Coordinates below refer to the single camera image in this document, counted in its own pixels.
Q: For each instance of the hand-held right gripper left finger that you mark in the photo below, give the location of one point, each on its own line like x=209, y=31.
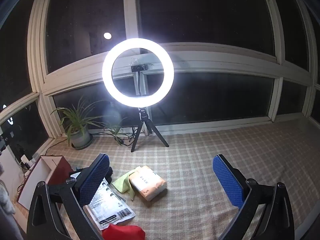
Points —
x=95, y=177

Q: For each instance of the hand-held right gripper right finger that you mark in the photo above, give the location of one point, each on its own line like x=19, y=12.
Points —
x=227, y=180

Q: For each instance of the red cardboard box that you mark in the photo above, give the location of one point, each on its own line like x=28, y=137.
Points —
x=62, y=170

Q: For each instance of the plastic packet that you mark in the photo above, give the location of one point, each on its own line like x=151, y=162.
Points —
x=110, y=210

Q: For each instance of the beige tissue pack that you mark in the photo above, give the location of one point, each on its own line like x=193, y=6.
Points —
x=147, y=182

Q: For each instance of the green cloth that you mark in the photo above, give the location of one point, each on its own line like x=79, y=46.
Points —
x=122, y=183

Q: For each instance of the potted green plant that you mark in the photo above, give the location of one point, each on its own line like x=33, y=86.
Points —
x=80, y=136

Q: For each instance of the small green plantlet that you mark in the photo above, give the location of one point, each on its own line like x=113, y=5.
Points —
x=115, y=130

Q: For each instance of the red cloth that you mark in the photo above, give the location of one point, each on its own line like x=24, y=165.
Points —
x=125, y=233

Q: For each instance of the white power strip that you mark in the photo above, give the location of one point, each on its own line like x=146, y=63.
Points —
x=24, y=159

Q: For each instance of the black tripod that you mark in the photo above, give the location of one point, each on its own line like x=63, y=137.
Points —
x=142, y=120

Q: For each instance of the grey fluffy clothing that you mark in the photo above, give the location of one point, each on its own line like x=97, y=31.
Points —
x=6, y=200

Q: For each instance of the potted spider plant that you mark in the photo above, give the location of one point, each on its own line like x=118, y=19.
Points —
x=212, y=55

